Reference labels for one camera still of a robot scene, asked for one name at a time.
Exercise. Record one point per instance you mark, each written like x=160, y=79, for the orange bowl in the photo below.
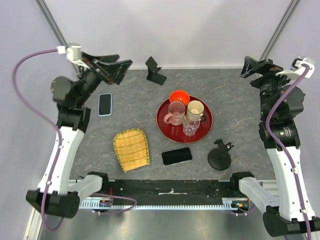
x=180, y=95

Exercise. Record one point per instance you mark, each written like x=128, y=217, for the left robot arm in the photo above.
x=53, y=195

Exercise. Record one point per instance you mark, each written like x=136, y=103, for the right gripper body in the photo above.
x=270, y=83

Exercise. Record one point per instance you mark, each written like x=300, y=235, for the black folding phone stand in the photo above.
x=153, y=72

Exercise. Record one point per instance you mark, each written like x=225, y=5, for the yellow bamboo basket tray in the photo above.
x=131, y=149

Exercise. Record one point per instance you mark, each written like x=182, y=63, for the slotted cable duct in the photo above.
x=102, y=203

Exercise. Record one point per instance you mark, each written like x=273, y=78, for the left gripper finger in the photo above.
x=102, y=58
x=116, y=71

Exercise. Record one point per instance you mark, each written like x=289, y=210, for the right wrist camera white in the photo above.
x=297, y=68

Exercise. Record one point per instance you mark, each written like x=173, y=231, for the cream mug black handle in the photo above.
x=195, y=111

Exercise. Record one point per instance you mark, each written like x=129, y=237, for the pink ghost mug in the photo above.
x=176, y=113

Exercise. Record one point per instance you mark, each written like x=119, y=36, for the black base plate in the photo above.
x=172, y=192

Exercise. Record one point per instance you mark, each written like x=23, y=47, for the black phone teal case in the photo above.
x=176, y=156

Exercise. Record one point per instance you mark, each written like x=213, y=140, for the red round tray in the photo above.
x=175, y=133

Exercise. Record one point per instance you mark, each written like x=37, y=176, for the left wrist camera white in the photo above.
x=73, y=52

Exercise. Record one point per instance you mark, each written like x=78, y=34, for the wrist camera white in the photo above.
x=73, y=52
x=297, y=68

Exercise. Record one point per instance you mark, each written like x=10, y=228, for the clear glass tumbler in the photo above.
x=190, y=127

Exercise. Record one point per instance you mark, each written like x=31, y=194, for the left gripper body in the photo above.
x=92, y=76

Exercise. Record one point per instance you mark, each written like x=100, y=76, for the right aluminium frame post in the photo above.
x=292, y=6

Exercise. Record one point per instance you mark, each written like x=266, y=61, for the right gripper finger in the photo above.
x=250, y=68
x=262, y=62

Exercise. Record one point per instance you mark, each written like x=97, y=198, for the aluminium frame post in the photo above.
x=44, y=9
x=292, y=6

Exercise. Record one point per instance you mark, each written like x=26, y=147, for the black round base phone stand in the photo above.
x=219, y=158

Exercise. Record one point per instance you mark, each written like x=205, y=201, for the blue case phone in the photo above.
x=105, y=101

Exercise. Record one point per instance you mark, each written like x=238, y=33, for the left aluminium frame post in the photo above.
x=44, y=9

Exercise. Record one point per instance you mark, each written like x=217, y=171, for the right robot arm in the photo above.
x=281, y=100

